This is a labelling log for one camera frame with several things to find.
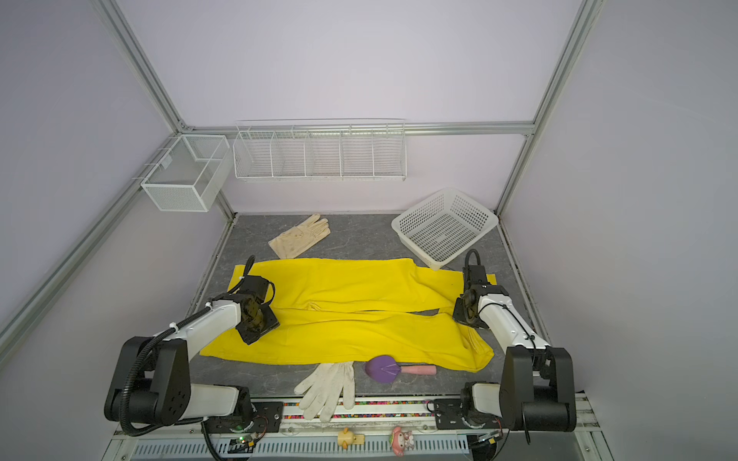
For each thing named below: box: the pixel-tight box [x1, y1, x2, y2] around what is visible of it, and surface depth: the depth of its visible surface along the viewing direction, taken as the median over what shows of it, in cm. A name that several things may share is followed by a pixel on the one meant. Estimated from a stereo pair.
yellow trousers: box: [199, 258, 494, 372], surface depth 91 cm
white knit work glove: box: [294, 361, 356, 423], surface depth 80 cm
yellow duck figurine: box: [337, 427, 366, 450], surface depth 70 cm
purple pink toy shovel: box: [365, 355, 438, 385], surface depth 82 cm
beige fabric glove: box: [268, 213, 332, 260], surface depth 114 cm
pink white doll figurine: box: [391, 426, 416, 458], surface depth 69 cm
